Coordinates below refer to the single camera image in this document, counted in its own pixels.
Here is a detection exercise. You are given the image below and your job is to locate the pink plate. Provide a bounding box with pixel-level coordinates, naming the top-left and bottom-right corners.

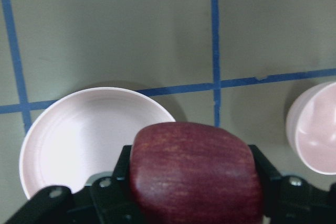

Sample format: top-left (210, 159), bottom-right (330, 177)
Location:
top-left (19, 87), bottom-right (174, 198)

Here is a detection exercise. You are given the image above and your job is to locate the pink bowl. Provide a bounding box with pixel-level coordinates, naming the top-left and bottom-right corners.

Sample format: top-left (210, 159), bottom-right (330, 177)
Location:
top-left (286, 82), bottom-right (335, 175)

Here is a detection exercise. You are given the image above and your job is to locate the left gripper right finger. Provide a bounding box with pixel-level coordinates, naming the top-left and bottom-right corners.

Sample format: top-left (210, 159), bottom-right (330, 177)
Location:
top-left (249, 145), bottom-right (335, 223)

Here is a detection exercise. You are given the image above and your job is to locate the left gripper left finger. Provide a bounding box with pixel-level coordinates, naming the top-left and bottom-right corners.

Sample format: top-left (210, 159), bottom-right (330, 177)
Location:
top-left (6, 145), bottom-right (144, 223)

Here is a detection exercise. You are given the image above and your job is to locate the red apple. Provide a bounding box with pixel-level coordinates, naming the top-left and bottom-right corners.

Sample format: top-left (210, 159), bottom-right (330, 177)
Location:
top-left (130, 122), bottom-right (263, 223)

